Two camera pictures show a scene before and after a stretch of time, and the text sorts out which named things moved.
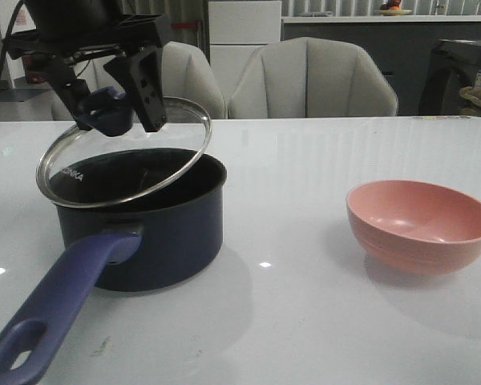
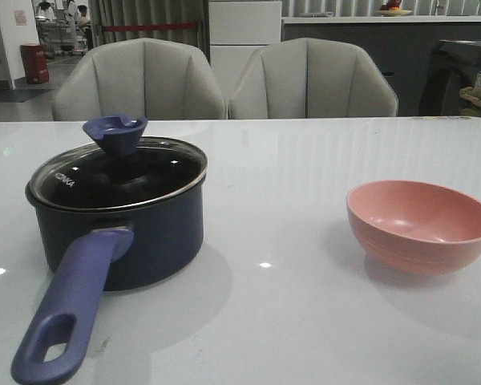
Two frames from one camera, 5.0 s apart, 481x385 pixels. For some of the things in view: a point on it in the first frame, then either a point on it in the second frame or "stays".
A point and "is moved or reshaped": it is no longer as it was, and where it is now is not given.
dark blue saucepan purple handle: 175,196 is moved or reshaped
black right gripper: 452,66 stays
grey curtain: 179,11 stays
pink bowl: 417,228 stays
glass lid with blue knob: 82,168 is moved or reshaped
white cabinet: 237,30 stays
